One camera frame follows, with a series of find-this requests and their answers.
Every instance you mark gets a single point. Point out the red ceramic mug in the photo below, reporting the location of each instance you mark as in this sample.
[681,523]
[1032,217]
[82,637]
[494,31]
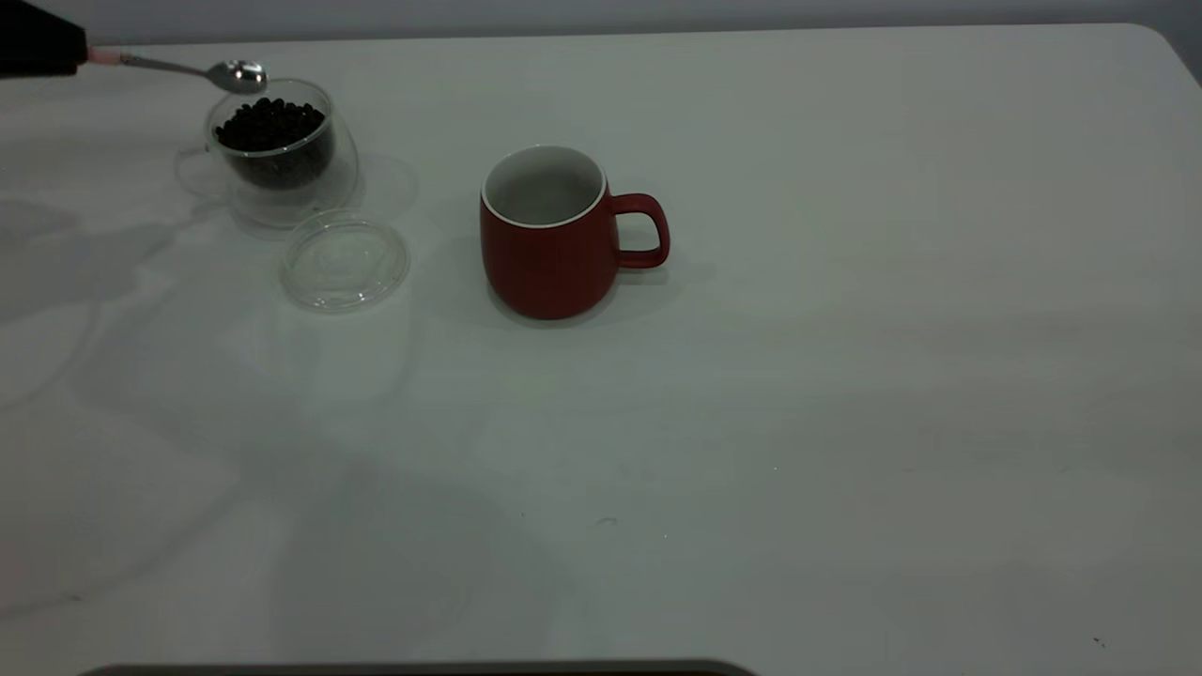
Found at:
[554,268]

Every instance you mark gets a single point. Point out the clear glass lid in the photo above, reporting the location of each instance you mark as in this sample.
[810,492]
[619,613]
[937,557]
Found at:
[343,268]

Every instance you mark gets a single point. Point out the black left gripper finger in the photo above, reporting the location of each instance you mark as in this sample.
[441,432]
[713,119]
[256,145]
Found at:
[38,33]
[38,68]

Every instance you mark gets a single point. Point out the clear glass cup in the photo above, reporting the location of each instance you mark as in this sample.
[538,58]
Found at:
[282,197]

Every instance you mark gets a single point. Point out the dark coffee beans pile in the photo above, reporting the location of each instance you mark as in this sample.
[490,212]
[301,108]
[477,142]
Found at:
[270,127]

